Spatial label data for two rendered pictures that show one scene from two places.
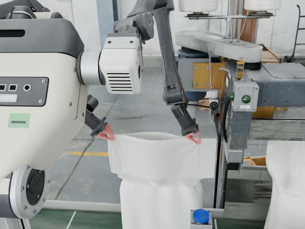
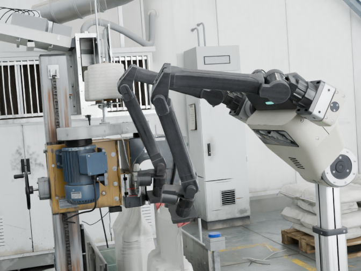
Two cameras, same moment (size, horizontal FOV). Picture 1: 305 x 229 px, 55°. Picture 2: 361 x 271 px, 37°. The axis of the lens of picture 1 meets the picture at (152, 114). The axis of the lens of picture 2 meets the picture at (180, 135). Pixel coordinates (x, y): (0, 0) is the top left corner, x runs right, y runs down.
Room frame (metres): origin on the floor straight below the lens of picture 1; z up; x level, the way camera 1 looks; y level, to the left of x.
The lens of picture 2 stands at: (1.99, 2.13, 1.47)
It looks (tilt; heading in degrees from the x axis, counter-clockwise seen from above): 3 degrees down; 246
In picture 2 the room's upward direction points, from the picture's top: 4 degrees counter-clockwise
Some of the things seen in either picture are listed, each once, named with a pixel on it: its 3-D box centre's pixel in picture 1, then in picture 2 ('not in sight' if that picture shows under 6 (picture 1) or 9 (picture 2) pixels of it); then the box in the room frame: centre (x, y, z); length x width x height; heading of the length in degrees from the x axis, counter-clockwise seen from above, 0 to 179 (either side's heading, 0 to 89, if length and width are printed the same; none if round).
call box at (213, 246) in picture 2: (200, 223); (214, 242); (0.85, -0.17, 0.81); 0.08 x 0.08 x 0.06; 83
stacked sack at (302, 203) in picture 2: not in sight; (323, 203); (-1.32, -2.09, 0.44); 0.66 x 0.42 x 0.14; 77
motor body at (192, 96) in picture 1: (192, 74); (81, 174); (1.46, -0.21, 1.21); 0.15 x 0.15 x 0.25
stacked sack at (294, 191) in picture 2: not in sight; (315, 188); (-1.37, -2.28, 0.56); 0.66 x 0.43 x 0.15; 171
